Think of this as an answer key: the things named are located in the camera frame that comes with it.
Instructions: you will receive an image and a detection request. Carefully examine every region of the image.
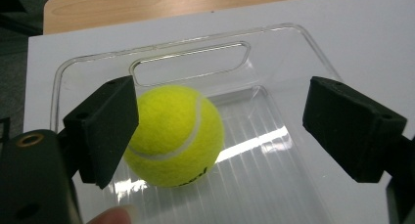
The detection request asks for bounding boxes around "clear plastic tray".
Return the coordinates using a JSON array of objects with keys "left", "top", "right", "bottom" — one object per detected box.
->
[{"left": 49, "top": 22, "right": 390, "bottom": 224}]

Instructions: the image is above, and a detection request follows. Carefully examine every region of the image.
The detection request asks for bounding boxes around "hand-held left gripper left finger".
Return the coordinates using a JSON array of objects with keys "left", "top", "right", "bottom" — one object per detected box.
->
[{"left": 63, "top": 74, "right": 140, "bottom": 190}]

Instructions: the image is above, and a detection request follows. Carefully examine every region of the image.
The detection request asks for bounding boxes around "yellow tennis ball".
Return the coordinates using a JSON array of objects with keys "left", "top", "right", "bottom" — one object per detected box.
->
[{"left": 122, "top": 84, "right": 226, "bottom": 189}]

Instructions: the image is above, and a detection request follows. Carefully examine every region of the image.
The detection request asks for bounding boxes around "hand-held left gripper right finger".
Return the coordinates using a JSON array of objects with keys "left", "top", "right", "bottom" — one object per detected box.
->
[{"left": 301, "top": 75, "right": 409, "bottom": 184}]

